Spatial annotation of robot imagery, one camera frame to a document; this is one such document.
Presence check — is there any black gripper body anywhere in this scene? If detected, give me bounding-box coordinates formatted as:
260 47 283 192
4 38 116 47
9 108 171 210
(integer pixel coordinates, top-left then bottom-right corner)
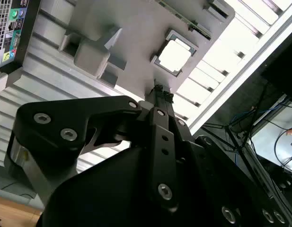
36 134 292 227

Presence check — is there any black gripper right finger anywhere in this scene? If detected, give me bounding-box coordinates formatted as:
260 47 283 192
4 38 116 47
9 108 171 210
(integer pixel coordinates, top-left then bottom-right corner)
165 92 204 162

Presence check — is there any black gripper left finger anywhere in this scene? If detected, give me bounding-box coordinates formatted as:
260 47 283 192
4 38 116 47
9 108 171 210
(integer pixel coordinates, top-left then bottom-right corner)
5 85 179 213

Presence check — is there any CPU with silver top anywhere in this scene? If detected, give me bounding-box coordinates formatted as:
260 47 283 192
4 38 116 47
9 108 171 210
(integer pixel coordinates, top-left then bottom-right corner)
153 30 198 77

